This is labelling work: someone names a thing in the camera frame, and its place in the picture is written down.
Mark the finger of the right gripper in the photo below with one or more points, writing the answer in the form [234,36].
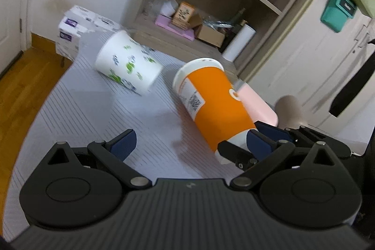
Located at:
[242,158]
[272,132]

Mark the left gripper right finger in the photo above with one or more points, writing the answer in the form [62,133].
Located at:
[270,155]

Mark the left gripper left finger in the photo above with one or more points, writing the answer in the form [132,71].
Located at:
[111,156]

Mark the orange paper cup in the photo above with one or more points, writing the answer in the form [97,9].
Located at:
[213,104]

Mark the beige plastic cup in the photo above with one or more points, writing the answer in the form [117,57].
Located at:
[290,113]

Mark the pink plastic cup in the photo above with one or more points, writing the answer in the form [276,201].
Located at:
[256,107]

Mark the white leaf-print paper cup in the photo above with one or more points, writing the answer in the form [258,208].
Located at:
[128,63]

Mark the black ribbon bow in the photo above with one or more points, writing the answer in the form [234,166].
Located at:
[349,92]

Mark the wooden wardrobe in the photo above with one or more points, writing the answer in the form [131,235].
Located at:
[313,63]

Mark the white paper towel roll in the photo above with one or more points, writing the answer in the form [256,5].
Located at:
[239,42]

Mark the brown cardboard box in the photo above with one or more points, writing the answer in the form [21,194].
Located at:
[205,33]

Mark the white tissue pack stack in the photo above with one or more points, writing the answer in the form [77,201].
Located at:
[76,22]

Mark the pink flat box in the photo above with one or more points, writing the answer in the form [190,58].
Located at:
[166,23]

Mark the orange floral box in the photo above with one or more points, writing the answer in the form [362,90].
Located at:
[182,15]

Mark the white tape roll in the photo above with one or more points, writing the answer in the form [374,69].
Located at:
[169,8]

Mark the teal wall pouch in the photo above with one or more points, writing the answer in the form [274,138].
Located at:
[337,12]

